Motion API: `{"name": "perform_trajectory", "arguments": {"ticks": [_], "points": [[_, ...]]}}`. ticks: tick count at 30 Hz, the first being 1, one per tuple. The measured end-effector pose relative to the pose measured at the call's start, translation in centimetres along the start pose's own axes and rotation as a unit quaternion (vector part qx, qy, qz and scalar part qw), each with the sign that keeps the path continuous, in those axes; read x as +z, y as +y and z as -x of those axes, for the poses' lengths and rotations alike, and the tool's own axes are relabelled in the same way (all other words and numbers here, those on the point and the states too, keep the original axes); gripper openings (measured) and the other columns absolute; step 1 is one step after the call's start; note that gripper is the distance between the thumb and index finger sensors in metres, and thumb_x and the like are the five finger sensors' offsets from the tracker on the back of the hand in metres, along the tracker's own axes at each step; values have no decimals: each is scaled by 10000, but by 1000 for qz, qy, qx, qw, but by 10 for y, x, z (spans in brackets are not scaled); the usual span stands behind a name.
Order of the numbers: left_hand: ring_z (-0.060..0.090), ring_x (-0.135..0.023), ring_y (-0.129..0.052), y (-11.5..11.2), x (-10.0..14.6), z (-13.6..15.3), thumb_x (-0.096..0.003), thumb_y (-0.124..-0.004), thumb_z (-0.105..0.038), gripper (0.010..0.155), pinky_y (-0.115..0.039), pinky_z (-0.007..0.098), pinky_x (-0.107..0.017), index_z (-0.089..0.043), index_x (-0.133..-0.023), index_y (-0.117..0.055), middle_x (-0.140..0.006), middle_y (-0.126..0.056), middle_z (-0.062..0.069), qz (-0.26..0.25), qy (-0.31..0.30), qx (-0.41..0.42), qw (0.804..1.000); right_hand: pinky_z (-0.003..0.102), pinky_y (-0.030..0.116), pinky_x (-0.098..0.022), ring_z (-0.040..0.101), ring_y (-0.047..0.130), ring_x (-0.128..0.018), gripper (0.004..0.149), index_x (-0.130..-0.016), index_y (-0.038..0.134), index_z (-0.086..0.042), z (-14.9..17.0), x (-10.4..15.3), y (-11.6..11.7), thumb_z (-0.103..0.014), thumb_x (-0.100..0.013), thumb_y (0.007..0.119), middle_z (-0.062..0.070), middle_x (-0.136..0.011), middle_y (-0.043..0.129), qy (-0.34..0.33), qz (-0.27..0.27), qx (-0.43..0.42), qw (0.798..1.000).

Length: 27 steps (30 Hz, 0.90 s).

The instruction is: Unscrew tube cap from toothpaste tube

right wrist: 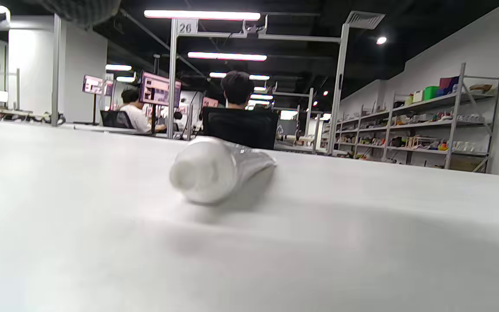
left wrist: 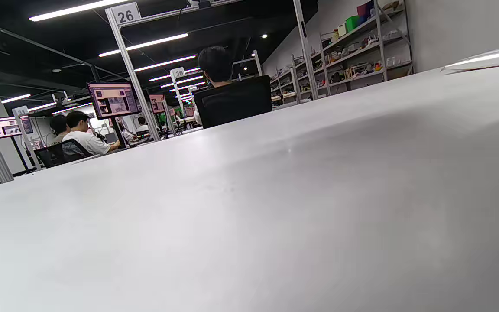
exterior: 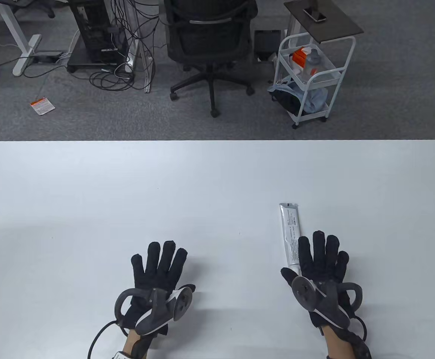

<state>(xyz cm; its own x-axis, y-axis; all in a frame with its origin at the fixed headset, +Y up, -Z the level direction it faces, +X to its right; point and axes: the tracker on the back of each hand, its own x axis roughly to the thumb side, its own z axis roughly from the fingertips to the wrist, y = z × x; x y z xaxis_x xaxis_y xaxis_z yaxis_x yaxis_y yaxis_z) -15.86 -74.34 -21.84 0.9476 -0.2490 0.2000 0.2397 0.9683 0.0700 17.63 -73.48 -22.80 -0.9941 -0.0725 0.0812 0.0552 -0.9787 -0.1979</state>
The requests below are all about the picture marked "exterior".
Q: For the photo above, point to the person's left hand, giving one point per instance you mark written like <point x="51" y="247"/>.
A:
<point x="157" y="273"/>

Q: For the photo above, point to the person's right hand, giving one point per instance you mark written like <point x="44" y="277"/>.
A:
<point x="320" y="261"/>

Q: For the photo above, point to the white tube cap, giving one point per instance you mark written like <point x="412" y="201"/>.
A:
<point x="295" y="269"/>

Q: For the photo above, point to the person's left forearm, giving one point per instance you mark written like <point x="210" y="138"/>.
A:
<point x="132" y="342"/>

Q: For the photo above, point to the person's right forearm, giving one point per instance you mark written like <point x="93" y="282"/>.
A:
<point x="337" y="344"/>

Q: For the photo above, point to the grey right hand controller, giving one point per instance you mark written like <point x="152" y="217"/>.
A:
<point x="307" y="291"/>

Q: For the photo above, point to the grey hand controller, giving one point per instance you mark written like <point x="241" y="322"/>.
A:
<point x="307" y="291"/>
<point x="161" y="306"/>

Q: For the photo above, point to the grey left hand controller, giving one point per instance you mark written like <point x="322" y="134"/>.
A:
<point x="161" y="306"/>

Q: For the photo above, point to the white rolling cart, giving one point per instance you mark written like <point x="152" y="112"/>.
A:
<point x="307" y="108"/>

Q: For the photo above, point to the light blue cloth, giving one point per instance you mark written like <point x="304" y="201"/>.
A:
<point x="316" y="98"/>

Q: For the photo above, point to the black bag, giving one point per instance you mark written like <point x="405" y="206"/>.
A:
<point x="288" y="99"/>

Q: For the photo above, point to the clear plastic bottle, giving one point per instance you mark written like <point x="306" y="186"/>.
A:
<point x="313" y="61"/>

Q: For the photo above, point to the orange and white leaflet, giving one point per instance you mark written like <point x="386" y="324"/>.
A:
<point x="42" y="106"/>

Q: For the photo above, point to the orange and white box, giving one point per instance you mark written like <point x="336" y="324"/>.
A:
<point x="299" y="57"/>

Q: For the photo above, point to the black computer platform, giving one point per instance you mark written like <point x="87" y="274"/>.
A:
<point x="79" y="60"/>

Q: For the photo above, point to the dark top side table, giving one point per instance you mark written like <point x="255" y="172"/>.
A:
<point x="326" y="20"/>

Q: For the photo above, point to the black power strip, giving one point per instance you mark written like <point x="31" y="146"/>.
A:
<point x="47" y="58"/>

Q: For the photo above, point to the black mesh office chair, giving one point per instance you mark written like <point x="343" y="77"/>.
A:
<point x="206" y="33"/>

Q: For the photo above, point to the black smartphone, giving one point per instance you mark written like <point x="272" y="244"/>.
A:
<point x="314" y="15"/>

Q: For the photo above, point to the black computer tower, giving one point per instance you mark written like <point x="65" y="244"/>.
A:
<point x="96" y="33"/>

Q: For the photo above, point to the white desk leg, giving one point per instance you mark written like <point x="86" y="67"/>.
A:
<point x="19" y="41"/>

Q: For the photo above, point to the white left wrist mount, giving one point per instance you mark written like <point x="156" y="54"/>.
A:
<point x="122" y="355"/>

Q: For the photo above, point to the black right wrist mount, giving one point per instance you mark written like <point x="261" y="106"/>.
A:
<point x="359" y="344"/>

